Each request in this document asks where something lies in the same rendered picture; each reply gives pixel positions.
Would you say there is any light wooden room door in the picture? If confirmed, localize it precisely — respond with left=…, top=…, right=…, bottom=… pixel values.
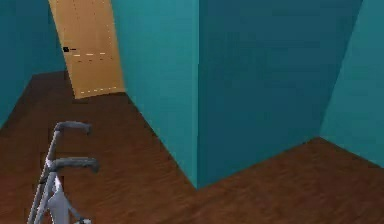
left=48, top=0, right=126, bottom=100

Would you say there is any grey walking frame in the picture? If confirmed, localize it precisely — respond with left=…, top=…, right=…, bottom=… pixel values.
left=26, top=120, right=101, bottom=224

